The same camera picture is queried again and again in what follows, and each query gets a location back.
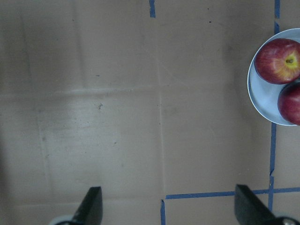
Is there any red apple plate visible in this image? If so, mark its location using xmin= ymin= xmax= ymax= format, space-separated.
xmin=254 ymin=38 xmax=300 ymax=84
xmin=277 ymin=82 xmax=300 ymax=126

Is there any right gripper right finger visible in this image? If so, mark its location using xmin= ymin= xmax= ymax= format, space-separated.
xmin=234 ymin=184 xmax=279 ymax=225

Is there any red apple plate front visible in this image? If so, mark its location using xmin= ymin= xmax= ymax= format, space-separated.
xmin=277 ymin=82 xmax=300 ymax=126

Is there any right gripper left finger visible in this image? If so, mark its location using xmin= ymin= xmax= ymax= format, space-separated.
xmin=70 ymin=187 xmax=103 ymax=225

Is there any light blue plate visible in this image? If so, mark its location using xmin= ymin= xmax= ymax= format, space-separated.
xmin=247 ymin=28 xmax=300 ymax=126

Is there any red apple plate back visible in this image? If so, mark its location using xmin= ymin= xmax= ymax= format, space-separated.
xmin=254 ymin=38 xmax=300 ymax=84

